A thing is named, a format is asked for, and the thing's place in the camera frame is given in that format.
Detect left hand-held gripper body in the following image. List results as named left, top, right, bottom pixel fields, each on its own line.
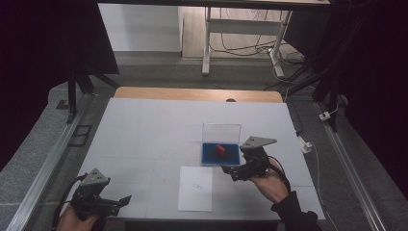
left=69, top=167, right=114, bottom=221

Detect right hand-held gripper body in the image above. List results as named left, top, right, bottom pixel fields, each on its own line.
left=240, top=136, right=279, bottom=179

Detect blue ink pad box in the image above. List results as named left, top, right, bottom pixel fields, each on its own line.
left=201, top=123, right=242, bottom=167

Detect person's left hand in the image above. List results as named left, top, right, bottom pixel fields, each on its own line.
left=56, top=205, right=101, bottom=231

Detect person's right hand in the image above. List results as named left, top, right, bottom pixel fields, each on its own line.
left=249, top=158, right=291, bottom=205

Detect white paper sheet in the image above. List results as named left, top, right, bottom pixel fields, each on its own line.
left=177, top=166, right=214, bottom=213

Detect white table cover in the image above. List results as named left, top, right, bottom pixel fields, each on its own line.
left=65, top=97, right=326, bottom=222

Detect small white adapter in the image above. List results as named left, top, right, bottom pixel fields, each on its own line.
left=319, top=105, right=341, bottom=122

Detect wooden table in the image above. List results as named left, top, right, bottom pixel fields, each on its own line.
left=114, top=86, right=284, bottom=104

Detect black metal stand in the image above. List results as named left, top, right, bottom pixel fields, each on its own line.
left=64, top=62, right=121, bottom=125
left=263, top=61, right=343, bottom=133

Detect dark curtain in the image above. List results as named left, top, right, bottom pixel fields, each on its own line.
left=283, top=0, right=408, bottom=201
left=0, top=0, right=120, bottom=172

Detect white cabinet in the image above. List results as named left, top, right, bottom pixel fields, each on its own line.
left=97, top=3, right=184, bottom=53

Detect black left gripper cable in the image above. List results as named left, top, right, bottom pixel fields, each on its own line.
left=51, top=173, right=89, bottom=231

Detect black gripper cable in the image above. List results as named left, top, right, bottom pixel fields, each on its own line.
left=51, top=173, right=89, bottom=231
left=267, top=155, right=293, bottom=194

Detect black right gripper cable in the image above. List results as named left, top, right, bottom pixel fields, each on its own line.
left=267, top=155, right=293, bottom=194

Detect aluminium floor rail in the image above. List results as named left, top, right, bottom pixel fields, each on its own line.
left=5, top=93, right=94, bottom=231
left=313, top=101, right=388, bottom=231

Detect white plug with cable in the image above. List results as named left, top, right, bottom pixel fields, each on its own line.
left=298, top=136, right=338, bottom=231

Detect black floor frame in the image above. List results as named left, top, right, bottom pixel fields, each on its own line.
left=68, top=124, right=93, bottom=148

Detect black floor cables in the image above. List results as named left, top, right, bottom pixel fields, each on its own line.
left=210, top=9, right=306, bottom=66

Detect white desk frame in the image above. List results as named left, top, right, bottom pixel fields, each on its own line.
left=201, top=6, right=293, bottom=78

